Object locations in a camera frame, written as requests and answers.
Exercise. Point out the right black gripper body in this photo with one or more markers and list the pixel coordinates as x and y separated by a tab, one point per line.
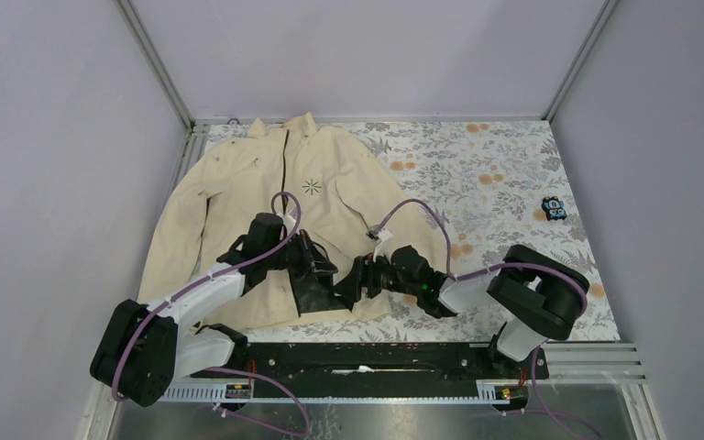
382	275

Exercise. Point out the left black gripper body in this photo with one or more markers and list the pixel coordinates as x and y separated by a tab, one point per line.
296	257

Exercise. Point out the cream zip-up jacket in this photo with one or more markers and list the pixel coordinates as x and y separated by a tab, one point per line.
341	186

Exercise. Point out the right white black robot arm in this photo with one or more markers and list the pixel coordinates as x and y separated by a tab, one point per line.
544	297

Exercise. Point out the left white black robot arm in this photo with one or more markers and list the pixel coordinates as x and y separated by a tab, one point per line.
146	346

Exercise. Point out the floral patterned table cloth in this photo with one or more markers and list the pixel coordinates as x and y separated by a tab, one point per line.
482	185

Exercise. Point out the small blue black toy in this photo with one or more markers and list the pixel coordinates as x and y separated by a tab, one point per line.
554	208

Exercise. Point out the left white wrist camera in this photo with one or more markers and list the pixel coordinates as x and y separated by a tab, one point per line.
291	222

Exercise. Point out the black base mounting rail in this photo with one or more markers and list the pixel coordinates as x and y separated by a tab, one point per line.
380	370

